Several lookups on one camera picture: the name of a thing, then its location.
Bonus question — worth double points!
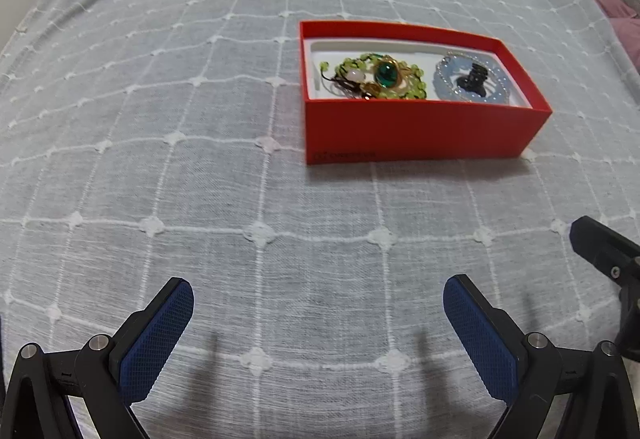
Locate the red jewelry box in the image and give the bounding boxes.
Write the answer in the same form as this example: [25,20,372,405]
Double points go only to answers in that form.
[298,20,552,164]

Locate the black hair clip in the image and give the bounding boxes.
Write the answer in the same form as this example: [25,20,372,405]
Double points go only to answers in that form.
[456,63,488,98]

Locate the pink blanket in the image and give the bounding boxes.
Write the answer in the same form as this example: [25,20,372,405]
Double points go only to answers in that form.
[595,0,640,69]

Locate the grey checked bedspread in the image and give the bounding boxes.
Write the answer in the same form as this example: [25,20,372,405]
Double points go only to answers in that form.
[1,0,639,438]

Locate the light blue bead bracelet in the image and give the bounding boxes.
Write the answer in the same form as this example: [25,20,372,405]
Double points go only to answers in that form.
[432,52,516,105]

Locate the green bead bracelet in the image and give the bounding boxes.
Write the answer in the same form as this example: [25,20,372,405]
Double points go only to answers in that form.
[318,52,428,101]

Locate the green gem gold ring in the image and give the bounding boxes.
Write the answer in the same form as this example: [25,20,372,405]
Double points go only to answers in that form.
[370,58,406,93]

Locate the pink stone ring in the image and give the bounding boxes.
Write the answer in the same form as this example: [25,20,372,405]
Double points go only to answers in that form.
[319,68,369,99]

